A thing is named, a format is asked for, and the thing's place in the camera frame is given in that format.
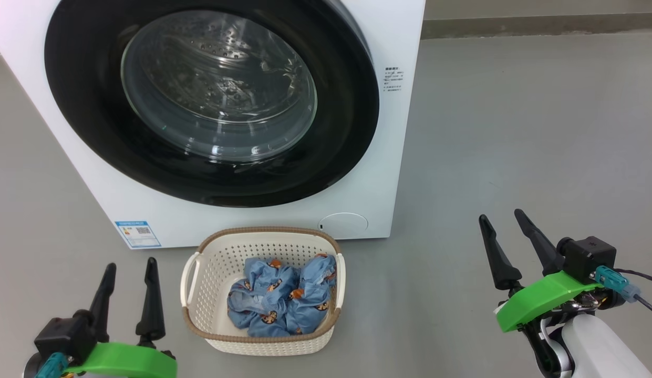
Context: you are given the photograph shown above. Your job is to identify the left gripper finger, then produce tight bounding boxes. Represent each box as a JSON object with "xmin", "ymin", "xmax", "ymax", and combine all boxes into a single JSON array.
[
  {"xmin": 136, "ymin": 257, "xmax": 166, "ymax": 347},
  {"xmin": 88, "ymin": 262, "xmax": 117, "ymax": 343}
]

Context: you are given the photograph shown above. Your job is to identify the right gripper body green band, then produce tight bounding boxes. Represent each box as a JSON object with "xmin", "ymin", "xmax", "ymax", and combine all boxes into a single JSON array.
[{"xmin": 495, "ymin": 270, "xmax": 602, "ymax": 378}]

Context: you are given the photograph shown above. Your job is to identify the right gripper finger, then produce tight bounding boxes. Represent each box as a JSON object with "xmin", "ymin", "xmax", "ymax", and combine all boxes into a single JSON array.
[
  {"xmin": 479, "ymin": 214, "xmax": 522, "ymax": 291},
  {"xmin": 514, "ymin": 209, "xmax": 565, "ymax": 276}
]

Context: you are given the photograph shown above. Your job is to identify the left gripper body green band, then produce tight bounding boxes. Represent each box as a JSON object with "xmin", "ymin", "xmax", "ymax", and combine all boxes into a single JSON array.
[{"xmin": 63, "ymin": 341, "xmax": 178, "ymax": 378}]

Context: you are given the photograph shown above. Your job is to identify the blue cartoon print clothes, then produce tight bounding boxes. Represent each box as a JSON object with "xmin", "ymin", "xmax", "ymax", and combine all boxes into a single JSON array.
[{"xmin": 227, "ymin": 254, "xmax": 338, "ymax": 338}]

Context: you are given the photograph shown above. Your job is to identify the round black glass washer door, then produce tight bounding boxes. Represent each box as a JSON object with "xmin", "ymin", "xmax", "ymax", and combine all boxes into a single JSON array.
[{"xmin": 44, "ymin": 0, "xmax": 380, "ymax": 208}]

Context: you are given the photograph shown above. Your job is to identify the cream basket with brown rim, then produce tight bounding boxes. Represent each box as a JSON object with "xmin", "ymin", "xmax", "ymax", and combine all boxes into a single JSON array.
[{"xmin": 180, "ymin": 227, "xmax": 347, "ymax": 356}]

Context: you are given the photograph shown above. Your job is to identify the white front-load washing machine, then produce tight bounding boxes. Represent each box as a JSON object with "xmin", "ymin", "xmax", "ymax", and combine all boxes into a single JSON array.
[{"xmin": 0, "ymin": 0, "xmax": 426, "ymax": 250}]

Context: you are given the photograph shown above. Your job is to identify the blue energy label sticker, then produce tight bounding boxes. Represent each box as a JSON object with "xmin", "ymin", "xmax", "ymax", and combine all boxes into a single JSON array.
[{"xmin": 115, "ymin": 220, "xmax": 162, "ymax": 248}]

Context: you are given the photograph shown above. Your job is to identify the left cable with teal connector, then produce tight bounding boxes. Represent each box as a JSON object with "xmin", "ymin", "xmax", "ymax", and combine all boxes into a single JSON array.
[{"xmin": 34, "ymin": 352, "xmax": 69, "ymax": 378}]

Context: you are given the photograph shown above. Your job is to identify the cable with teal connector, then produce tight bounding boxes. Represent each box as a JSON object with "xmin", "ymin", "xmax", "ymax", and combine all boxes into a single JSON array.
[
  {"xmin": 594, "ymin": 265, "xmax": 652, "ymax": 321},
  {"xmin": 34, "ymin": 352, "xmax": 69, "ymax": 378}
]

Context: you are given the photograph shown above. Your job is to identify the right cable with teal connector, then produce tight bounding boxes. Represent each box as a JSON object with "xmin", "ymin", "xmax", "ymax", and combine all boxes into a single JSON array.
[{"xmin": 594, "ymin": 265, "xmax": 652, "ymax": 321}]

